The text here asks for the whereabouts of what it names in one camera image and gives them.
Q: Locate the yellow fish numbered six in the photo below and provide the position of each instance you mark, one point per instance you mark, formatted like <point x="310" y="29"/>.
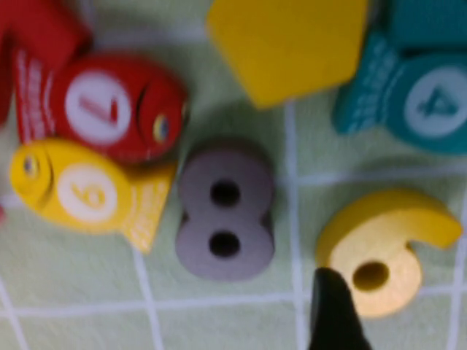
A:
<point x="120" y="175"/>

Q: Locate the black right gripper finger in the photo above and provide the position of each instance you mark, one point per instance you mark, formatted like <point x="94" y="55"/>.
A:
<point x="333" y="313"/>

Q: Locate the brown number eight piece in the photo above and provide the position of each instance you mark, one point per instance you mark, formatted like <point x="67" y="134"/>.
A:
<point x="193" y="218"/>

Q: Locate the teal fish numbered four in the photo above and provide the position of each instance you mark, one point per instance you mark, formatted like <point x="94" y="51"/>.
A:
<point x="365" y="102"/>

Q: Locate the green checked tablecloth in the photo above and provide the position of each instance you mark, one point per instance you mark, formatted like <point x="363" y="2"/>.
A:
<point x="91" y="321"/>

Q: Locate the red fish numbered seven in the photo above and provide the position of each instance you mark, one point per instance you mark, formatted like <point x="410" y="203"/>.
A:
<point x="160" y="102"/>

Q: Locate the yellow number six piece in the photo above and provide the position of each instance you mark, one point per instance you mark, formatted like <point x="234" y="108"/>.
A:
<point x="401" y="262"/>

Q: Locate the yellow pentagon block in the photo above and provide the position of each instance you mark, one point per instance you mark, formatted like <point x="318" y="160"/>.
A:
<point x="292" y="47"/>

